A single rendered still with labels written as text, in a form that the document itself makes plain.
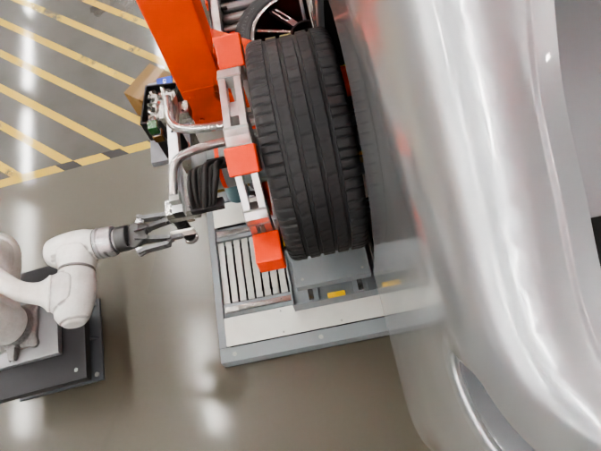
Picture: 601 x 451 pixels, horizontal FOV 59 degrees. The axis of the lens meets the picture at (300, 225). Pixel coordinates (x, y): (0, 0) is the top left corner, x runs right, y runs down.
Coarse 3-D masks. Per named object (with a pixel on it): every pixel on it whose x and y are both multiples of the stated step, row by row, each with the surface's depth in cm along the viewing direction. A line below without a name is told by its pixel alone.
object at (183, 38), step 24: (144, 0) 156; (168, 0) 157; (192, 0) 159; (168, 24) 164; (192, 24) 166; (168, 48) 173; (192, 48) 174; (192, 72) 184; (192, 96) 193; (216, 96) 195; (216, 120) 207
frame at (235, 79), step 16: (224, 80) 141; (240, 80) 140; (224, 96) 138; (240, 96) 137; (224, 112) 135; (240, 112) 135; (224, 128) 133; (240, 128) 132; (256, 128) 181; (240, 144) 132; (240, 176) 135; (256, 176) 135; (240, 192) 136; (256, 192) 136; (256, 208) 137; (272, 208) 179; (256, 224) 140; (272, 224) 146
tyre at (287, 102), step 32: (320, 32) 140; (256, 64) 134; (288, 64) 132; (320, 64) 131; (256, 96) 129; (288, 96) 129; (320, 96) 128; (288, 128) 127; (320, 128) 127; (352, 128) 128; (288, 160) 128; (320, 160) 129; (352, 160) 128; (288, 192) 131; (320, 192) 131; (352, 192) 132; (288, 224) 136; (320, 224) 137; (352, 224) 139
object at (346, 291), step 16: (368, 240) 218; (288, 256) 222; (368, 256) 218; (288, 272) 216; (320, 288) 214; (336, 288) 213; (352, 288) 212; (368, 288) 212; (304, 304) 211; (320, 304) 214
